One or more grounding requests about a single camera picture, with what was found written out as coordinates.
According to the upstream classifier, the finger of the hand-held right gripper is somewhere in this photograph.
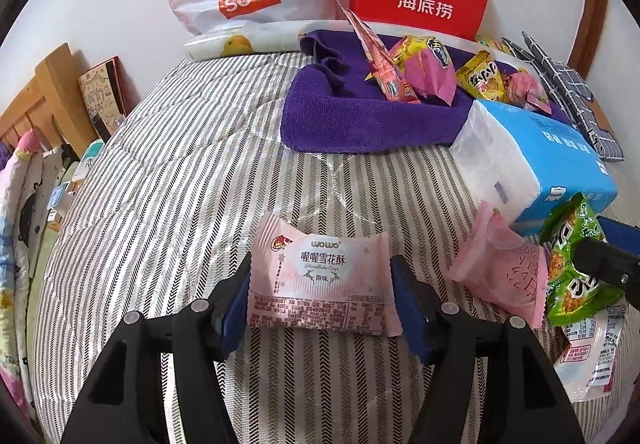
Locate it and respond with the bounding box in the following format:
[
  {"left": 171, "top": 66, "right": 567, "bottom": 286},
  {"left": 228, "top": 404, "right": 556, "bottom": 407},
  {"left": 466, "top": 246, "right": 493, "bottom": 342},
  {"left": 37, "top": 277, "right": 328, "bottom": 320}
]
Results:
[
  {"left": 572, "top": 239, "right": 640, "bottom": 309},
  {"left": 597, "top": 216, "right": 640, "bottom": 249}
]

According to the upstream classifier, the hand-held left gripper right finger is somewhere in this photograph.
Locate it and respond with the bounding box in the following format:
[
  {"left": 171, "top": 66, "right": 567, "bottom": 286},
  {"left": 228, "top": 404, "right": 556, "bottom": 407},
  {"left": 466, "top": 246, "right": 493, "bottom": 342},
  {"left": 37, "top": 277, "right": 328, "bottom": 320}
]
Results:
[{"left": 390, "top": 255, "right": 586, "bottom": 444}]

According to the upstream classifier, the white red snack packet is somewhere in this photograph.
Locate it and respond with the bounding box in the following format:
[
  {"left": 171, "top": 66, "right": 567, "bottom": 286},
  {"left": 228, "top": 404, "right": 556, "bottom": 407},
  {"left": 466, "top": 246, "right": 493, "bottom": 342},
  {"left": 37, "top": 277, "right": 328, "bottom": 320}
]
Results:
[{"left": 552, "top": 306, "right": 626, "bottom": 400}]

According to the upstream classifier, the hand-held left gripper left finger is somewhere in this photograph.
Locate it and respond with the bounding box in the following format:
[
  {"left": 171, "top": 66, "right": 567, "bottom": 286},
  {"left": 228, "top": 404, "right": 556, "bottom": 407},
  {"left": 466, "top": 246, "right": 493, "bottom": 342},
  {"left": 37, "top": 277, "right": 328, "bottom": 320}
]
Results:
[{"left": 60, "top": 251, "right": 253, "bottom": 444}]

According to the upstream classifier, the purple towel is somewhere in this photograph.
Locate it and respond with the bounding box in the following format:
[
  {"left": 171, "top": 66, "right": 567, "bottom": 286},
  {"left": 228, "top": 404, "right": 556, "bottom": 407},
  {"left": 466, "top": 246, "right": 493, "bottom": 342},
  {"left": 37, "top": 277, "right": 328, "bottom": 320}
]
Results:
[{"left": 280, "top": 30, "right": 581, "bottom": 155}]

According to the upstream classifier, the yellow drink packet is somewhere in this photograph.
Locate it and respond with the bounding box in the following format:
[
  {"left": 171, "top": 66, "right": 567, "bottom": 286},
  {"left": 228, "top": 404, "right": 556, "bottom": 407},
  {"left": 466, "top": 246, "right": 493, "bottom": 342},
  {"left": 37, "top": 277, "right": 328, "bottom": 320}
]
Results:
[{"left": 475, "top": 34, "right": 506, "bottom": 55}]

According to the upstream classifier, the small pink candy packet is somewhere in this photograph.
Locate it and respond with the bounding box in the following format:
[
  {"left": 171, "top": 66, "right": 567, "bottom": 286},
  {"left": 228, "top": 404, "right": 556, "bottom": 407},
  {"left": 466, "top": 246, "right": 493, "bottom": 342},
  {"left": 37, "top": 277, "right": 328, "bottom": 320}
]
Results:
[{"left": 505, "top": 68, "right": 553, "bottom": 115}]

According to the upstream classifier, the long red pink snack packet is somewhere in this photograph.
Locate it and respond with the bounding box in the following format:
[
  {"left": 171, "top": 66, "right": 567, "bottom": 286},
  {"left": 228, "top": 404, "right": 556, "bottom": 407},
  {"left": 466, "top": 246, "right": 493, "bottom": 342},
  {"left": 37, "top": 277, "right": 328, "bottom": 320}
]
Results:
[{"left": 336, "top": 1, "right": 422, "bottom": 104}]

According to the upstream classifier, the white fruit print roll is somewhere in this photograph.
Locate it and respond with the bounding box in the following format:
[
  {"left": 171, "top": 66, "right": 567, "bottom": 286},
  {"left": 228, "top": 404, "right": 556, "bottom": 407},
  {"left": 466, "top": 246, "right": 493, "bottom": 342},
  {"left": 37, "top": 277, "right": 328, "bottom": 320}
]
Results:
[{"left": 184, "top": 21, "right": 321, "bottom": 60}]

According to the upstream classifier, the pastel cartoon print pillow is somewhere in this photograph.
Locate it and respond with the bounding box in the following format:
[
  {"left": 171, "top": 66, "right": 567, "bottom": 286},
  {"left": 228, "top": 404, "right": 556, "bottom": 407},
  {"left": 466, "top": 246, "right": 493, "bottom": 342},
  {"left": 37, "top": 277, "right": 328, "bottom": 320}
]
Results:
[{"left": 0, "top": 129, "right": 66, "bottom": 425}]

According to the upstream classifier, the teal white tube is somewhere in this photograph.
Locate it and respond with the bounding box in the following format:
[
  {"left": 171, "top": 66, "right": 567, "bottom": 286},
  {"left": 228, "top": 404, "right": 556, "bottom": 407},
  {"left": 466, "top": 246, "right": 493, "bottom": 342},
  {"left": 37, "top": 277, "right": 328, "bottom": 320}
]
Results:
[{"left": 75, "top": 141, "right": 106, "bottom": 175}]

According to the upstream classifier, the grey checkered star cloth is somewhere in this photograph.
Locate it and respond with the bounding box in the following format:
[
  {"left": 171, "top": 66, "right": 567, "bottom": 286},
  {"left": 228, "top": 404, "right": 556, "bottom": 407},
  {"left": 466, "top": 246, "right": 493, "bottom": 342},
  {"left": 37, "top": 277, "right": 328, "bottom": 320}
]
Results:
[{"left": 501, "top": 31, "right": 626, "bottom": 162}]

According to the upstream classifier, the blue tissue pack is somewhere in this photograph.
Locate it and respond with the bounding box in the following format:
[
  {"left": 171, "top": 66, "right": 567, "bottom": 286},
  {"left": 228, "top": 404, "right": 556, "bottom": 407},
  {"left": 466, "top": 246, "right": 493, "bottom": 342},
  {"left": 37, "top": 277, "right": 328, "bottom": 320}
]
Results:
[{"left": 448, "top": 100, "right": 619, "bottom": 237}]

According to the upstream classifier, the pale pink snack packet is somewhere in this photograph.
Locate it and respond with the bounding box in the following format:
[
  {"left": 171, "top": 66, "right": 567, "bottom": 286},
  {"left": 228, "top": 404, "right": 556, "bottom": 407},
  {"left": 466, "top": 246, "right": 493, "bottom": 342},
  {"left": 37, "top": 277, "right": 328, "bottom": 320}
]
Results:
[{"left": 446, "top": 204, "right": 550, "bottom": 329}]

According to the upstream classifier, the wooden headboard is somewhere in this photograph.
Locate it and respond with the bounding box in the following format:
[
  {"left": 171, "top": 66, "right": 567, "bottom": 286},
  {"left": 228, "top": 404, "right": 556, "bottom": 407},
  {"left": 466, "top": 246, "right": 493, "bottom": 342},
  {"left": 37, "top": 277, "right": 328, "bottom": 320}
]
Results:
[{"left": 0, "top": 42, "right": 88, "bottom": 159}]

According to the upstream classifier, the green snack packet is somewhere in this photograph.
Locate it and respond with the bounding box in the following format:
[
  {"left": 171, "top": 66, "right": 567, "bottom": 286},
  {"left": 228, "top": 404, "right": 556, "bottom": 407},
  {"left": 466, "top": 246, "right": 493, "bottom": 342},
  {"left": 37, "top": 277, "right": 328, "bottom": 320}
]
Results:
[{"left": 539, "top": 192, "right": 628, "bottom": 327}]

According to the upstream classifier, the small blue white box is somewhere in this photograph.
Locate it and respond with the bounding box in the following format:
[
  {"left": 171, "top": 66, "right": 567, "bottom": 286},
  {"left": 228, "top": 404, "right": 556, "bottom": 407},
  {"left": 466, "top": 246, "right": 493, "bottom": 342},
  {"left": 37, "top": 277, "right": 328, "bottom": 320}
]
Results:
[{"left": 47, "top": 184, "right": 76, "bottom": 225}]

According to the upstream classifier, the grey striped bed cover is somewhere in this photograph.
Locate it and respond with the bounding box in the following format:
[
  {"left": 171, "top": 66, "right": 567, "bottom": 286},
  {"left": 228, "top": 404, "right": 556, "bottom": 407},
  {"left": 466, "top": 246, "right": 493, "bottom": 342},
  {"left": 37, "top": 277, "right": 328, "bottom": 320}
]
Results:
[{"left": 30, "top": 48, "right": 640, "bottom": 444}]

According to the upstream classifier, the brown book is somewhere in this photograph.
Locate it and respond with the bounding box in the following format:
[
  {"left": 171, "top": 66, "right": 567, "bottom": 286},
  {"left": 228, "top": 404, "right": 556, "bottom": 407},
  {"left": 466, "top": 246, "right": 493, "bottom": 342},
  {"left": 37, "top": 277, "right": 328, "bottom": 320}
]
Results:
[{"left": 77, "top": 56, "right": 132, "bottom": 142}]

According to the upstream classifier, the pink white snack packet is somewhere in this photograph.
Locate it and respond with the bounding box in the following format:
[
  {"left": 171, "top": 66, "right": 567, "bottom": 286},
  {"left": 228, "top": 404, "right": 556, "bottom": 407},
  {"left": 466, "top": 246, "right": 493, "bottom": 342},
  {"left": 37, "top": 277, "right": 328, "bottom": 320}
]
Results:
[{"left": 246, "top": 212, "right": 403, "bottom": 337}]

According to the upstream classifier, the yellow pink snack packet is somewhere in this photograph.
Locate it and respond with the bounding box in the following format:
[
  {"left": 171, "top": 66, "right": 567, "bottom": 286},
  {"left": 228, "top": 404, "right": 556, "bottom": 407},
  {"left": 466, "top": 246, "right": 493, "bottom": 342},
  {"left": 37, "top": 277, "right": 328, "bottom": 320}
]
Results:
[{"left": 390, "top": 34, "right": 458, "bottom": 74}]

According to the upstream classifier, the brown wooden door frame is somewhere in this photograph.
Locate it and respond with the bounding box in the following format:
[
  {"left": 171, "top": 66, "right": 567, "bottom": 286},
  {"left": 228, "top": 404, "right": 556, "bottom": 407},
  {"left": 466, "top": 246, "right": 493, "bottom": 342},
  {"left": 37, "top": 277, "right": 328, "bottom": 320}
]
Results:
[{"left": 567, "top": 0, "right": 611, "bottom": 79}]

